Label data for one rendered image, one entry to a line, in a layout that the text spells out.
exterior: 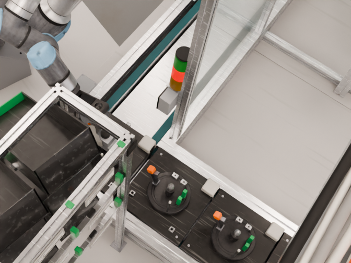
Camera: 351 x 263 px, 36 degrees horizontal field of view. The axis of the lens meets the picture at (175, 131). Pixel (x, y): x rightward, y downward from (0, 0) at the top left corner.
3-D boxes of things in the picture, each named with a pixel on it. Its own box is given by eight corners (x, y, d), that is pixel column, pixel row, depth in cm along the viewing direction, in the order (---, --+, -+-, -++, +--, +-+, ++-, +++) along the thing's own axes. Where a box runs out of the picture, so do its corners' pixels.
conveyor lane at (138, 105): (55, 169, 181) (53, 157, 173) (191, 18, 217) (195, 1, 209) (123, 217, 177) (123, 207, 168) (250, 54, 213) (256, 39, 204)
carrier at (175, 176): (115, 203, 169) (116, 189, 158) (159, 148, 180) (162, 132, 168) (177, 248, 165) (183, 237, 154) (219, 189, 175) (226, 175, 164)
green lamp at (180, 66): (169, 66, 146) (171, 56, 141) (179, 54, 148) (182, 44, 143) (184, 75, 145) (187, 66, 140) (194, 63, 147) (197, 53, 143)
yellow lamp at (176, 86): (165, 85, 155) (167, 75, 150) (175, 73, 157) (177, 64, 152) (179, 94, 154) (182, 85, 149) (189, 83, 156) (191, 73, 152)
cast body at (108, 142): (93, 142, 170) (92, 132, 163) (101, 132, 171) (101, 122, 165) (114, 156, 168) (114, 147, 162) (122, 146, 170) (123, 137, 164)
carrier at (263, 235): (178, 248, 165) (184, 237, 154) (219, 190, 175) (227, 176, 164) (244, 295, 161) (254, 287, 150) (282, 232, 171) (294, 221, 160)
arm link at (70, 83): (74, 70, 152) (56, 89, 149) (83, 82, 155) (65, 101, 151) (60, 69, 158) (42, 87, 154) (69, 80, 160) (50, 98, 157)
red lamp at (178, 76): (167, 75, 150) (169, 66, 146) (177, 64, 152) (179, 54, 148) (182, 85, 149) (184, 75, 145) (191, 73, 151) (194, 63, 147)
